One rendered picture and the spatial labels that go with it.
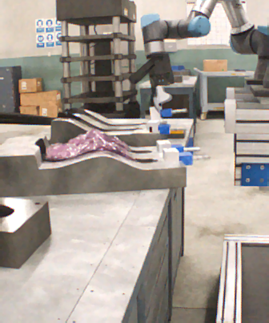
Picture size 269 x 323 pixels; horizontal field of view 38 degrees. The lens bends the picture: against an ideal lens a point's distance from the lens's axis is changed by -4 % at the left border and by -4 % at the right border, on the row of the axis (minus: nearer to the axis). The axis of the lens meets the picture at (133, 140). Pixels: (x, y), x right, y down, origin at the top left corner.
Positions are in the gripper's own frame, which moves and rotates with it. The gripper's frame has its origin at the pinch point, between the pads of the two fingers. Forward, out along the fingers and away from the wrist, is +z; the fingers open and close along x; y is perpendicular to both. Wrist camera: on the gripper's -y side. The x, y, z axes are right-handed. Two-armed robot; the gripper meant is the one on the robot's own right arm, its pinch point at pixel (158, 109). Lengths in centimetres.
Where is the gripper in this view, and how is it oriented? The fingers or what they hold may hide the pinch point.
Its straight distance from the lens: 148.0
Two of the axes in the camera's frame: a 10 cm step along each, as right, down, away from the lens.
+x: 2.1, -0.7, 9.7
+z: 1.4, 9.9, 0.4
